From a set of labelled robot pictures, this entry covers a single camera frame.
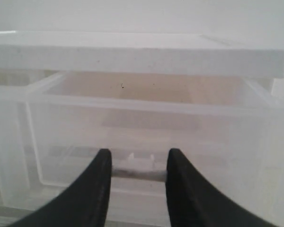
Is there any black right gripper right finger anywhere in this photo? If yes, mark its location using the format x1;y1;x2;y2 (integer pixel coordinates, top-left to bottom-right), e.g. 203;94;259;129
165;148;271;227

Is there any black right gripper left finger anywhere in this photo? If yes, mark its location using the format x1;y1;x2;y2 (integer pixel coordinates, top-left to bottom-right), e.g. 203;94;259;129
11;149;112;227

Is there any clear drawer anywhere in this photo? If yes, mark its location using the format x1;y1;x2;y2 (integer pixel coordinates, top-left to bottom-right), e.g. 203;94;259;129
0;86;35;210
28;73;284;194

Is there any white plastic drawer cabinet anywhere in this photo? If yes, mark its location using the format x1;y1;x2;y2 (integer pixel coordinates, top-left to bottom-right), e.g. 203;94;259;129
0;31;284;227

